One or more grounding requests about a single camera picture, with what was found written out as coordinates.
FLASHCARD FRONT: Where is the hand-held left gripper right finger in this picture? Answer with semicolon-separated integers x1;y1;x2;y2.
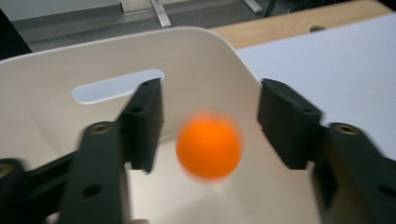
257;77;396;224

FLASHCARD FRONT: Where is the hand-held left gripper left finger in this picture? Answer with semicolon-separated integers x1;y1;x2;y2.
57;77;164;224

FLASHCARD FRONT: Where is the orange ball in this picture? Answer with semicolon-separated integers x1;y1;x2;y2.
175;109;244;184

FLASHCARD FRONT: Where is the white plastic bin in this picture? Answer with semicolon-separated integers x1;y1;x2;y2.
0;26;326;224

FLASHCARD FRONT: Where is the wooden table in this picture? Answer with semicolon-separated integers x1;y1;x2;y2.
210;0;394;50

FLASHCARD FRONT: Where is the white desk frame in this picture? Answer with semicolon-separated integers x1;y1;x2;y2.
148;0;263;29

